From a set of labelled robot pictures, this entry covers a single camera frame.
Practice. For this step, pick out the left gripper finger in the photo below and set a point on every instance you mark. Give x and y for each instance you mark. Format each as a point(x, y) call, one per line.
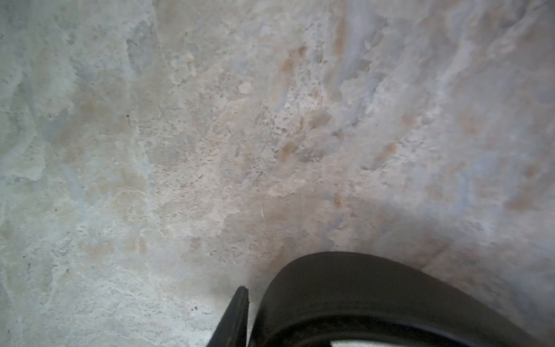
point(231, 331)

